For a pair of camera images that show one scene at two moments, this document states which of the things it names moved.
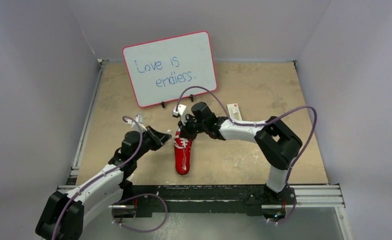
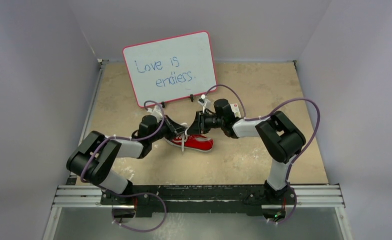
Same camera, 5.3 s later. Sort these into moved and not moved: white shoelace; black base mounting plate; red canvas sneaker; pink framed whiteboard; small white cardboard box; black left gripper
Moved: white shoelace; black left gripper; red canvas sneaker
Not moved: small white cardboard box; black base mounting plate; pink framed whiteboard
